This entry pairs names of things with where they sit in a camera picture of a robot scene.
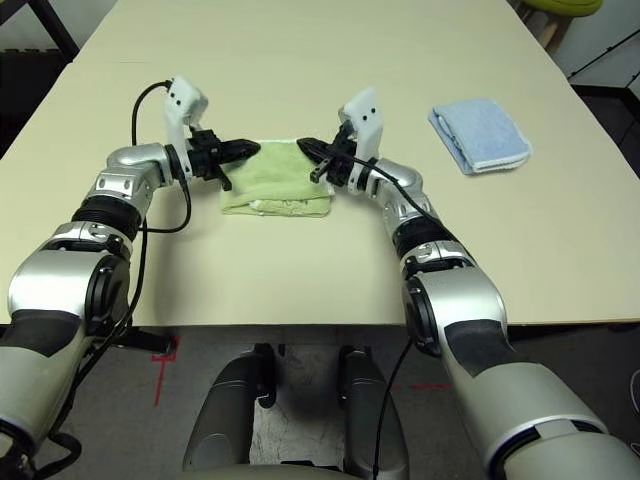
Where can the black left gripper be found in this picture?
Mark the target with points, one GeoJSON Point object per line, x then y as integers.
{"type": "Point", "coordinates": [205, 155]}

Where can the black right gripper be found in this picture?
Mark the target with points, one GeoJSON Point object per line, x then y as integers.
{"type": "Point", "coordinates": [337, 160]}

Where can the green towel with white trim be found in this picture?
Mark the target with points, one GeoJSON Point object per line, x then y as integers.
{"type": "Point", "coordinates": [280, 180]}

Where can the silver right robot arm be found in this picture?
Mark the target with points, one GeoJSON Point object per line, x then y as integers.
{"type": "Point", "coordinates": [475, 325]}

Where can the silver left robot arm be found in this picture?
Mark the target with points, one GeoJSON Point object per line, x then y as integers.
{"type": "Point", "coordinates": [75, 280]}

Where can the folded light blue towel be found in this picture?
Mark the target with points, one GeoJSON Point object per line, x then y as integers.
{"type": "Point", "coordinates": [480, 132]}

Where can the grey right robot leg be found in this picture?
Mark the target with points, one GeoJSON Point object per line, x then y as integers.
{"type": "Point", "coordinates": [367, 410]}

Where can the lime green chair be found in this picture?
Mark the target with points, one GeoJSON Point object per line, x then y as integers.
{"type": "Point", "coordinates": [560, 6]}

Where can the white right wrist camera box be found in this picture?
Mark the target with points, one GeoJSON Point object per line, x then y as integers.
{"type": "Point", "coordinates": [367, 120]}

